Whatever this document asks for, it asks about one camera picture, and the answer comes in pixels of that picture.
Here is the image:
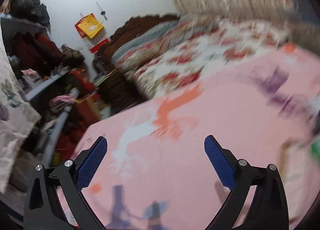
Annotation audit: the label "grey metal shelf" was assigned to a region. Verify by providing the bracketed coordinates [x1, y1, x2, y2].
[0, 14, 80, 160]

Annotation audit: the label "red yellow wall calendar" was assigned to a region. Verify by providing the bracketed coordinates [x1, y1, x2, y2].
[74, 14, 109, 53]

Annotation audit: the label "pink printed cloth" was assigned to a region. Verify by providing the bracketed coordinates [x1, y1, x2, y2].
[56, 45, 320, 230]

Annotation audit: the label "pile of dark clothes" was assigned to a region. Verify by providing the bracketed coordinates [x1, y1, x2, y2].
[10, 0, 50, 28]

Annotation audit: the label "white printed cloth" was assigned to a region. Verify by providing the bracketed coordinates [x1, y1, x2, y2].
[0, 27, 42, 193]

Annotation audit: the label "pink folded cloth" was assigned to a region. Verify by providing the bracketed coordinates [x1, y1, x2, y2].
[51, 95, 78, 105]

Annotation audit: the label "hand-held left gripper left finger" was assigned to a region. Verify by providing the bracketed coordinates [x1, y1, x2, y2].
[23, 136, 108, 230]

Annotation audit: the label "dark wooden nightstand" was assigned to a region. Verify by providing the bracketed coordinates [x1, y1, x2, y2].
[94, 70, 148, 115]

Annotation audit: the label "red gift bag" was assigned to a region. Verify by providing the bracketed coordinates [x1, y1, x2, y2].
[74, 92, 100, 125]

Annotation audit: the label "brown handbag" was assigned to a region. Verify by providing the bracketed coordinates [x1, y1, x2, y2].
[60, 44, 84, 67]

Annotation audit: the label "dark red clothes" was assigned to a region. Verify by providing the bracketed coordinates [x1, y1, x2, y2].
[12, 32, 63, 75]

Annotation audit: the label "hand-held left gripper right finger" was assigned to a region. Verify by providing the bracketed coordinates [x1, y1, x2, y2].
[204, 135, 290, 230]

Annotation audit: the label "floral bed sheet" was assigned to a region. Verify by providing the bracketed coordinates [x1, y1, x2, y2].
[132, 17, 295, 98]

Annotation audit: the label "carved wooden headboard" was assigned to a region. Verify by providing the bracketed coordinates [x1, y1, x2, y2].
[92, 14, 183, 80]

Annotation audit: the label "floral quilt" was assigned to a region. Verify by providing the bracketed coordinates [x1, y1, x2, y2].
[111, 17, 220, 75]

